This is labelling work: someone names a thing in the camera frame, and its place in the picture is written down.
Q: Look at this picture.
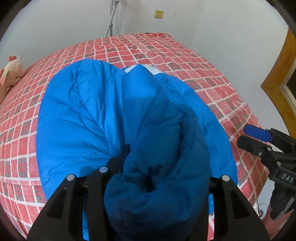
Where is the blue puffer jacket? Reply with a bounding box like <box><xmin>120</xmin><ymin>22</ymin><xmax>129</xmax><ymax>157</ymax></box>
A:
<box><xmin>36</xmin><ymin>59</ymin><xmax>237</xmax><ymax>240</ymax></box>

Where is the red plaid bed cover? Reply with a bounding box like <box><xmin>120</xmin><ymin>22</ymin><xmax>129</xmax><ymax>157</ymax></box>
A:
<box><xmin>1</xmin><ymin>33</ymin><xmax>267</xmax><ymax>236</ymax></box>

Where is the pink plush toy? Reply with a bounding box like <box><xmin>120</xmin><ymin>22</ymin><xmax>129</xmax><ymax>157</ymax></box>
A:
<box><xmin>0</xmin><ymin>56</ymin><xmax>26</xmax><ymax>102</ymax></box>

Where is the wooden door frame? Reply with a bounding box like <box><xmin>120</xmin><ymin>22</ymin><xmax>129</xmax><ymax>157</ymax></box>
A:
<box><xmin>261</xmin><ymin>29</ymin><xmax>295</xmax><ymax>137</ymax></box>

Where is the yellow wall socket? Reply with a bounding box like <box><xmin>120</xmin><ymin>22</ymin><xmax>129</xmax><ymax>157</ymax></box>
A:
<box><xmin>154</xmin><ymin>10</ymin><xmax>164</xmax><ymax>19</ymax></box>

